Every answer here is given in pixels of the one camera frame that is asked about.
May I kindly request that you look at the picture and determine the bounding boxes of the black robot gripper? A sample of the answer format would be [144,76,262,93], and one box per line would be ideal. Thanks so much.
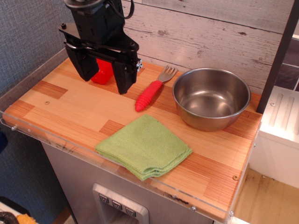
[59,2,142,95]

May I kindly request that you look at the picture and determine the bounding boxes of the green cloth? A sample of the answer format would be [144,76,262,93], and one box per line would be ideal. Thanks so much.
[95,115,192,181]

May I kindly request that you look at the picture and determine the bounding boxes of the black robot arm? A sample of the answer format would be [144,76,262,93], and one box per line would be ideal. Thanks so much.
[59,0,142,94]

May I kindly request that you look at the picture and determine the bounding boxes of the red toy bell pepper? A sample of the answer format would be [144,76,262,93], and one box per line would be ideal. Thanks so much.
[91,59,114,84]

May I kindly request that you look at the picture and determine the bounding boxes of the clear acrylic edge guard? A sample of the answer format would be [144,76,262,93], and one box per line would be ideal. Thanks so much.
[3,106,262,224]

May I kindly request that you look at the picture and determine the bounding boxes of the stainless steel bowl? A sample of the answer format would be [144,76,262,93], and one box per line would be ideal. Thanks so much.
[172,68,251,132]

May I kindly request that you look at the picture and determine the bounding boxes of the grey toy fridge cabinet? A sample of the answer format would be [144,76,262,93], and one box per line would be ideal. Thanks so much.
[43,143,212,224]

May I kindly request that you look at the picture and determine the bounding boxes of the silver dispenser panel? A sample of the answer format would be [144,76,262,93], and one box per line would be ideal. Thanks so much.
[93,183,150,224]

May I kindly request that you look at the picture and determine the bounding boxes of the yellow object bottom left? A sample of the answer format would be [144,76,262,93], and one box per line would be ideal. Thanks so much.
[0,211,38,224]

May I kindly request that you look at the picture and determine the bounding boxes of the white toy sink unit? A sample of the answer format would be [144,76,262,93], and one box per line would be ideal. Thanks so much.
[249,86,299,188]

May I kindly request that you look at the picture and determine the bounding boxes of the fork with red handle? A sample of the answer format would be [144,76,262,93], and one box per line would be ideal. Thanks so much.
[135,65,178,112]

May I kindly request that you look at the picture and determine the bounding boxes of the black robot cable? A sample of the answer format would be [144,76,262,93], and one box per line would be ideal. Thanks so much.
[107,0,135,20]

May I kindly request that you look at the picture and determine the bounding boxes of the dark right frame post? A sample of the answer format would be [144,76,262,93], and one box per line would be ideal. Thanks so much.
[256,0,299,114]

